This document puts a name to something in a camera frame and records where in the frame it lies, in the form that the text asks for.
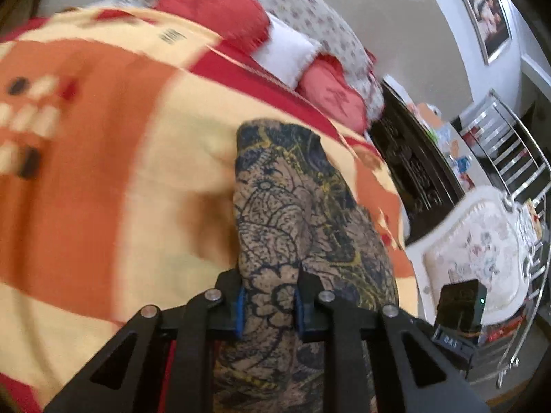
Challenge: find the dark floral patterned garment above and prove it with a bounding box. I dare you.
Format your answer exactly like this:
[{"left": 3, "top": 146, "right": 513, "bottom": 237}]
[{"left": 214, "top": 119, "right": 398, "bottom": 412}]

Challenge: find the white ornate upholstered chair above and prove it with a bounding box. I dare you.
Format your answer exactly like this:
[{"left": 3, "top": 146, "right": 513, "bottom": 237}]
[{"left": 406, "top": 186, "right": 543, "bottom": 325}]

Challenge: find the dark carved wooden cabinet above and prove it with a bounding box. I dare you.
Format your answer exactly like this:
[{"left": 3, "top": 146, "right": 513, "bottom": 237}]
[{"left": 369, "top": 84, "right": 465, "bottom": 245}]

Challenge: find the metal stair railing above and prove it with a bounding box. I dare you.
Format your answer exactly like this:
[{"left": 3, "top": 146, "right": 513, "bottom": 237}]
[{"left": 451, "top": 89, "right": 550, "bottom": 389}]

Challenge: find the orange red cream blanket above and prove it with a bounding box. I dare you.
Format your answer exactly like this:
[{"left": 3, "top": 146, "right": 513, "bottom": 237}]
[{"left": 1, "top": 8, "right": 418, "bottom": 412}]

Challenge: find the right red heart pillow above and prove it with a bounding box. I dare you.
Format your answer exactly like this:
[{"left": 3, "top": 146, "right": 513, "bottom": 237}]
[{"left": 296, "top": 54, "right": 368, "bottom": 135}]

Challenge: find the red heart pillow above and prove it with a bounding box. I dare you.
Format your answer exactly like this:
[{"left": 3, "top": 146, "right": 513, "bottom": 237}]
[
  {"left": 296, "top": 54, "right": 368, "bottom": 135},
  {"left": 154, "top": 0, "right": 271, "bottom": 54}
]

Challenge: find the framed portrait photo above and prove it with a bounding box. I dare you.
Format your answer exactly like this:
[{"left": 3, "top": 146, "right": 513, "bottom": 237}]
[{"left": 462, "top": 0, "right": 512, "bottom": 65}]

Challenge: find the white square pillow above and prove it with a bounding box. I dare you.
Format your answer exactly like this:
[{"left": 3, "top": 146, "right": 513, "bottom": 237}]
[{"left": 252, "top": 13, "right": 322, "bottom": 88}]

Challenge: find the floral padded headboard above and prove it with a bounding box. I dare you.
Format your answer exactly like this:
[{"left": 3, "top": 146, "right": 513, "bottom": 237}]
[{"left": 114, "top": 0, "right": 384, "bottom": 121}]

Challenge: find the left red heart pillow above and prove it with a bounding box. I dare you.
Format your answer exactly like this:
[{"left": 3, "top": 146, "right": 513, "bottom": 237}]
[{"left": 154, "top": 0, "right": 271, "bottom": 54}]

